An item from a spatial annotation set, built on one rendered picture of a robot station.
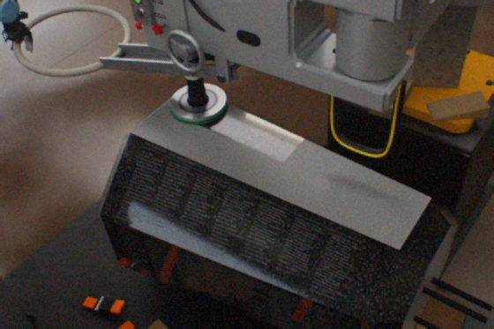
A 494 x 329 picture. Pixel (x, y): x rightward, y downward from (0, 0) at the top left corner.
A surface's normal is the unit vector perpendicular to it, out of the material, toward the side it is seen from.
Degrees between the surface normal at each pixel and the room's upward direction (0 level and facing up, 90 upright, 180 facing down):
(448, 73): 90
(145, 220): 45
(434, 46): 90
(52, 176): 0
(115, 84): 0
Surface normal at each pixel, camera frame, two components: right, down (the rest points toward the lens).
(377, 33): -0.05, 0.69
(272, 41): -0.55, 0.60
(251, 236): -0.43, -0.09
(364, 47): -0.36, 0.66
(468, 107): -0.26, -0.70
